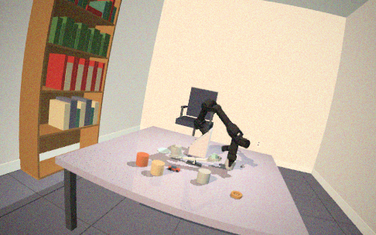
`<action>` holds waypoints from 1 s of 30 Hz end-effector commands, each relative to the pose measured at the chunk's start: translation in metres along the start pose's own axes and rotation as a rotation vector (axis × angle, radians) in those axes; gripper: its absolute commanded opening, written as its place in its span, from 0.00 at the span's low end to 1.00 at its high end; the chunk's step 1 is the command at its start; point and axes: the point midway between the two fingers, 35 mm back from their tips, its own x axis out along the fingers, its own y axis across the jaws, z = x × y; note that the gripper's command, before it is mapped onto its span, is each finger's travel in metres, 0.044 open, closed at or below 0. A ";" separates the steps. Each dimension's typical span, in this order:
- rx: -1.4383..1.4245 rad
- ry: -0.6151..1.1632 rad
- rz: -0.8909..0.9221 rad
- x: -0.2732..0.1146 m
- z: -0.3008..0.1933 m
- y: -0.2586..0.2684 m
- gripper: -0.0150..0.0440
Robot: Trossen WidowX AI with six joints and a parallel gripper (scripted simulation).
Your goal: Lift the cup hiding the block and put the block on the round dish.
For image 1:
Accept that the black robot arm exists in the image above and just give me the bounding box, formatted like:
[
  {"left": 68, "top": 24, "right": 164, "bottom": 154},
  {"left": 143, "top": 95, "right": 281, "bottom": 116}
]
[{"left": 193, "top": 98, "right": 251, "bottom": 152}]

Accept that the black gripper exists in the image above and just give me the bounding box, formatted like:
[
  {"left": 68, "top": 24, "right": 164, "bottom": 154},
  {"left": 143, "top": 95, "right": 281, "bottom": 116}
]
[{"left": 227, "top": 143, "right": 238, "bottom": 167}]

